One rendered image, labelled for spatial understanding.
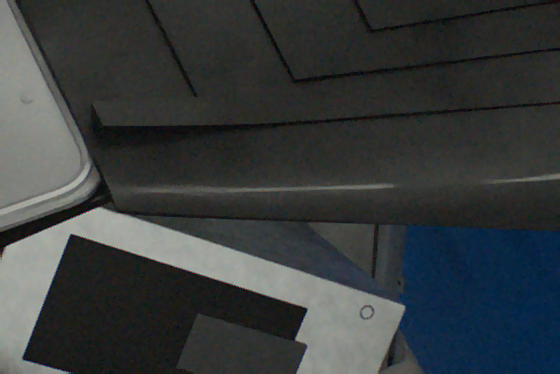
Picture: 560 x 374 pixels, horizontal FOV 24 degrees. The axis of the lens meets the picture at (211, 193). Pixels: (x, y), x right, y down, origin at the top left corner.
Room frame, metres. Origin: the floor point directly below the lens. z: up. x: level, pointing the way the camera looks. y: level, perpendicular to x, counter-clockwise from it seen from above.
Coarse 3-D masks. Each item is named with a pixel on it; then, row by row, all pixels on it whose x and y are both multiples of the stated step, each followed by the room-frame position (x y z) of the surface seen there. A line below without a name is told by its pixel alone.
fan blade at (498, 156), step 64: (64, 0) 0.22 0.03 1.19; (128, 0) 0.22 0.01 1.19; (192, 0) 0.22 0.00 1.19; (256, 0) 0.22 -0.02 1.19; (320, 0) 0.22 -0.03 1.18; (384, 0) 0.22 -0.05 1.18; (448, 0) 0.22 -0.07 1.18; (512, 0) 0.22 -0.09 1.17; (64, 64) 0.20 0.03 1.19; (128, 64) 0.20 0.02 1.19; (192, 64) 0.20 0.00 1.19; (256, 64) 0.20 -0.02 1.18; (320, 64) 0.20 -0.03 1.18; (384, 64) 0.20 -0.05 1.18; (448, 64) 0.20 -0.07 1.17; (512, 64) 0.20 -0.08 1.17; (128, 128) 0.18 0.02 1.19; (192, 128) 0.18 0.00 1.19; (256, 128) 0.18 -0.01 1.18; (320, 128) 0.18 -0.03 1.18; (384, 128) 0.18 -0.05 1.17; (448, 128) 0.18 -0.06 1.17; (512, 128) 0.18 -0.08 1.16; (128, 192) 0.17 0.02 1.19; (192, 192) 0.17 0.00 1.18; (256, 192) 0.16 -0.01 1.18; (320, 192) 0.16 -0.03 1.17; (384, 192) 0.16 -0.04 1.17; (448, 192) 0.16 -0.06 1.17; (512, 192) 0.16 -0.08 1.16
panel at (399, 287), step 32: (416, 256) 0.58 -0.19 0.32; (448, 256) 0.54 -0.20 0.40; (480, 256) 0.50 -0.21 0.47; (512, 256) 0.46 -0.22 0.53; (544, 256) 0.43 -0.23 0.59; (416, 288) 0.57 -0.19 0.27; (448, 288) 0.53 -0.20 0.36; (480, 288) 0.49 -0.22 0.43; (512, 288) 0.45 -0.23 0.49; (544, 288) 0.42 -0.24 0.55; (416, 320) 0.57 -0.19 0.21; (448, 320) 0.52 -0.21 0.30; (480, 320) 0.48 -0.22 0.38; (512, 320) 0.44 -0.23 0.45; (544, 320) 0.41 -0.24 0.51; (416, 352) 0.56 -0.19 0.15; (448, 352) 0.51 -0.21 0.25; (480, 352) 0.47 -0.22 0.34; (512, 352) 0.43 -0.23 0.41; (544, 352) 0.40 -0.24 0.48
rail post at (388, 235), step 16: (368, 224) 0.64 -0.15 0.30; (384, 224) 0.61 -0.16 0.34; (368, 240) 0.63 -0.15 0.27; (384, 240) 0.61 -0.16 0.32; (368, 256) 0.63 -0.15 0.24; (384, 256) 0.60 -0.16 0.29; (368, 272) 0.63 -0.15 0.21; (384, 272) 0.60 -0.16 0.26; (400, 352) 0.61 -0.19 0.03; (384, 368) 0.61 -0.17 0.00
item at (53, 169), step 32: (0, 0) 0.23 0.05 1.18; (0, 32) 0.22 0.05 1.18; (0, 64) 0.21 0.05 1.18; (32, 64) 0.21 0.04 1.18; (0, 96) 0.20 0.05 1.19; (32, 96) 0.20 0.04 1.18; (0, 128) 0.19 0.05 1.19; (32, 128) 0.19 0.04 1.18; (64, 128) 0.19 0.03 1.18; (0, 160) 0.18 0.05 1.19; (32, 160) 0.18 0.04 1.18; (64, 160) 0.18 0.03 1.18; (0, 192) 0.17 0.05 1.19; (32, 192) 0.17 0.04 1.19; (64, 192) 0.17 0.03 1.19; (0, 224) 0.16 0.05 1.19
